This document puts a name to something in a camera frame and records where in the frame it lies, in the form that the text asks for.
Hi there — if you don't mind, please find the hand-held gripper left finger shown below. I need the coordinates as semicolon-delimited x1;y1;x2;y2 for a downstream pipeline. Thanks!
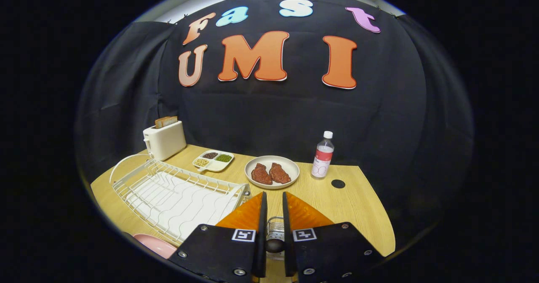
168;192;268;283

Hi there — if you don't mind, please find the white toaster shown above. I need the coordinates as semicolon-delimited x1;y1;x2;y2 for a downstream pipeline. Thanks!
143;120;187;161

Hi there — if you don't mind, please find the white divided snack tray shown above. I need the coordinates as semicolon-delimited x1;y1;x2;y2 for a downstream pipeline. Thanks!
192;150;235;173

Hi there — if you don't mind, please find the white plate with meat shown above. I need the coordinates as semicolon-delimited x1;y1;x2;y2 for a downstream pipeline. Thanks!
245;155;300;190

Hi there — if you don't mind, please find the red meat piece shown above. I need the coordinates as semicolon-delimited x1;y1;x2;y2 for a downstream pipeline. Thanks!
269;162;292;184
251;163;273;186

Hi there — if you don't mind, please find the pink plate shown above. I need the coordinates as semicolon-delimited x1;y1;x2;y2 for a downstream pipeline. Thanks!
133;234;177;259

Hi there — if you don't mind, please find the metal wire basket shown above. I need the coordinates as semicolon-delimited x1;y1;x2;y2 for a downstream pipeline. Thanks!
266;216;286;261

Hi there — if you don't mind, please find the white wire dish rack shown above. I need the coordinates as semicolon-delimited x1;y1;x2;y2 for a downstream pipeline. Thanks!
109;154;251;246

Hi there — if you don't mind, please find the clear water bottle red label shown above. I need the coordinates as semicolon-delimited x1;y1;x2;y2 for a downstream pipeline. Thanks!
311;131;335;179

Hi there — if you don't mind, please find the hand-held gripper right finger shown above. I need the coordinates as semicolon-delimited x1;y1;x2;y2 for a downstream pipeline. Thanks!
282;191;385;283

